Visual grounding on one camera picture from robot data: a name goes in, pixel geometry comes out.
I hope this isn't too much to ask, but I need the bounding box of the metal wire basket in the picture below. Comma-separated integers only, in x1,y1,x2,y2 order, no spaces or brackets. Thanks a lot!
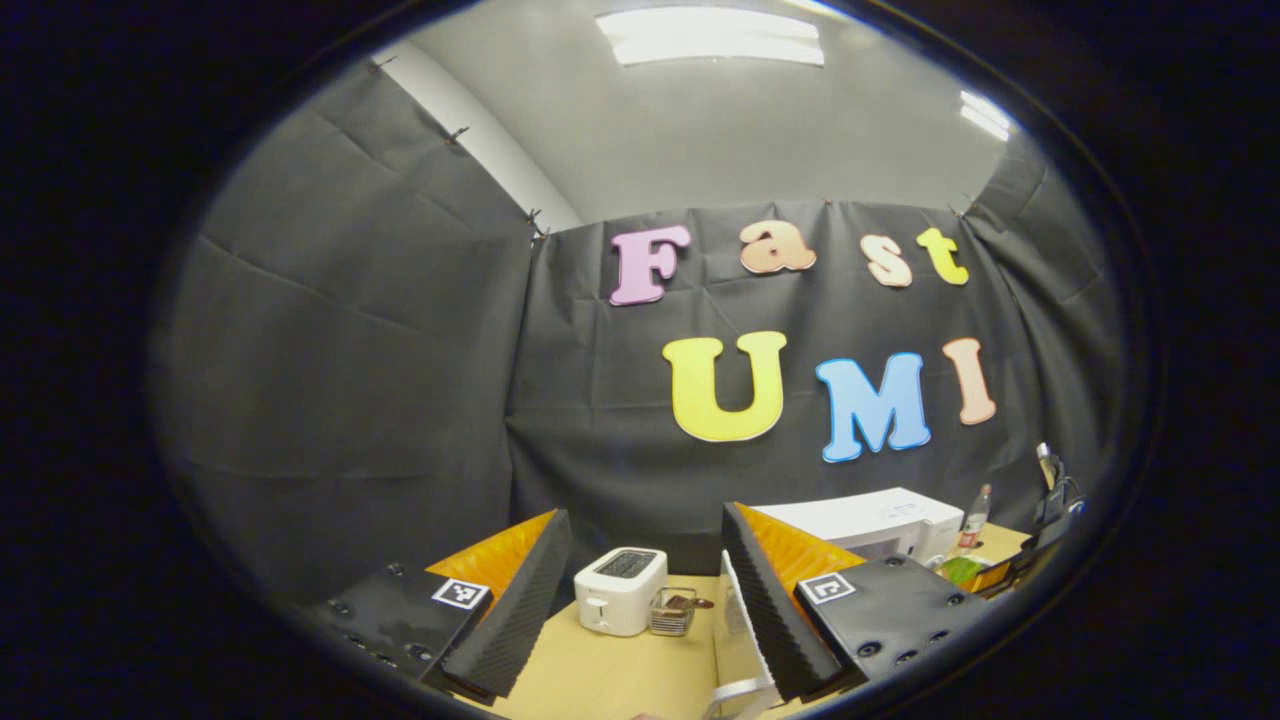
648,587,698,638

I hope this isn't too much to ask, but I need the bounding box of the white toaster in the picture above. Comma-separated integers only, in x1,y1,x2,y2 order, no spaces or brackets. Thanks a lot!
574,547,668,637

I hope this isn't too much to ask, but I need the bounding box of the sandwich with green lettuce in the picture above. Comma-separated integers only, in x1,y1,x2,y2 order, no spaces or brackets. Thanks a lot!
935,556,991,589

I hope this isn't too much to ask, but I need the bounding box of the small ceiling light panel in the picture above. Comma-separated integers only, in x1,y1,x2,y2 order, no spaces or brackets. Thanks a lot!
960,90,1013,141

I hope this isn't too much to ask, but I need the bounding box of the white microwave oven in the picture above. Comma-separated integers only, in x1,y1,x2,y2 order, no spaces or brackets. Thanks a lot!
700,488,964,719

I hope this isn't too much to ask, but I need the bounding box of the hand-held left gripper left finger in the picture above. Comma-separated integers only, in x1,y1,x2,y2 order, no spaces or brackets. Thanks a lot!
310,510,576,701

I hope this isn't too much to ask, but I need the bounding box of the black backdrop cloth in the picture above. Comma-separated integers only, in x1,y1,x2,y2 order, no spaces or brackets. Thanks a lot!
150,60,1126,606

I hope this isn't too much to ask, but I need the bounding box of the large ceiling light panel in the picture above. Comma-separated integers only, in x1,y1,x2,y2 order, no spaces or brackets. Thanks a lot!
597,6,826,68

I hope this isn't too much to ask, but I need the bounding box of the clear bottle with red label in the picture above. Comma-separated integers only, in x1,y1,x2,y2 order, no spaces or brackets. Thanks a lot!
957,484,994,556

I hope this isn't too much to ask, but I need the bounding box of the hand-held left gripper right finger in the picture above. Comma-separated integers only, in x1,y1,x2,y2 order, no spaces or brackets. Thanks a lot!
720,502,1001,701

